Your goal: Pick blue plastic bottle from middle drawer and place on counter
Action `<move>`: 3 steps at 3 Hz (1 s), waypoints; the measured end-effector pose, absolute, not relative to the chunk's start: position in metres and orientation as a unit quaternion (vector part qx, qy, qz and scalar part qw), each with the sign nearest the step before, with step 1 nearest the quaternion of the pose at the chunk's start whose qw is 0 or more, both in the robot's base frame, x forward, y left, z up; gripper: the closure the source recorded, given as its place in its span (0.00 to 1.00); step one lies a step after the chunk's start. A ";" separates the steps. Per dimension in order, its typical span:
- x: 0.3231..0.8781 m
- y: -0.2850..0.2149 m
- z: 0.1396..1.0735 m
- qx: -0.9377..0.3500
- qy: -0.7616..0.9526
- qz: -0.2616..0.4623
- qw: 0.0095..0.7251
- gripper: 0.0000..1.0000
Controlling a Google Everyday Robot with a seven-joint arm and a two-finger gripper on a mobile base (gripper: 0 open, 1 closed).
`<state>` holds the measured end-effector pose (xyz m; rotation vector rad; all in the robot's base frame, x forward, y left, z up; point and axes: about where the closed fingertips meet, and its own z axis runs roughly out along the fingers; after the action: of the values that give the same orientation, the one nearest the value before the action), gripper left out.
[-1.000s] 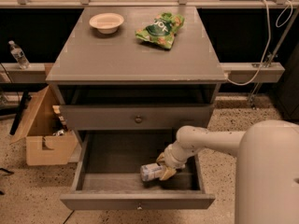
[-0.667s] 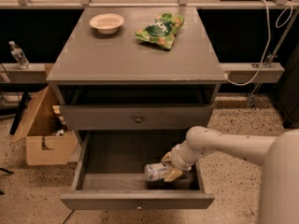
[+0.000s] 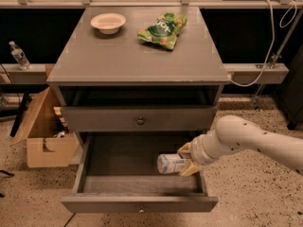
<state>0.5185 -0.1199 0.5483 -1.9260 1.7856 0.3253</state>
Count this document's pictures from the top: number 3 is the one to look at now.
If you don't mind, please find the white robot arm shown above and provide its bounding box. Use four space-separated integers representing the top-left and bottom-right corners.
178 115 303 176

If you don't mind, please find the brass drawer knob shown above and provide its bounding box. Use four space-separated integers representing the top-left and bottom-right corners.
138 206 145 213
136 117 145 125

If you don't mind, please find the white paper bowl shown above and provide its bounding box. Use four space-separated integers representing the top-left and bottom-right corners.
91 13 126 35

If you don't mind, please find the brass top drawer knob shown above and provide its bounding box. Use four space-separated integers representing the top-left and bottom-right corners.
136 117 145 125

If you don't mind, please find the cardboard box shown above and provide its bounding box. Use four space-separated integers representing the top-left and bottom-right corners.
11 87 81 168

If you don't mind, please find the open grey middle drawer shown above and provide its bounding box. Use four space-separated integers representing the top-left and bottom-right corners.
62 132 218 213

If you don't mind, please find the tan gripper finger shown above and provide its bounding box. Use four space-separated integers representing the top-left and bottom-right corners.
177 143 191 159
179 161 203 177

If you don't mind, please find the closed grey top drawer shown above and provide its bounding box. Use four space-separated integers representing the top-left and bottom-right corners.
61 106 217 131

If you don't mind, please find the grey drawer cabinet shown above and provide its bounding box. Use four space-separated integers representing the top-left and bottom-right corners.
46 6 231 214

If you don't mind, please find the green chip bag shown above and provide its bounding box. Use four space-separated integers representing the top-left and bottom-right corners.
137 12 187 50

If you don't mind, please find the brass middle drawer knob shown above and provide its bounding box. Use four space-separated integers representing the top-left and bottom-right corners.
138 206 145 213

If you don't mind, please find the clear water bottle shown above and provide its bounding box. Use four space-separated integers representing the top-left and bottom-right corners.
9 41 30 70

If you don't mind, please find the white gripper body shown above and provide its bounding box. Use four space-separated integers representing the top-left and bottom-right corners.
190 131 225 165

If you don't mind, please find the white cable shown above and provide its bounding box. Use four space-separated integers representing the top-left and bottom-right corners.
229 0 299 88

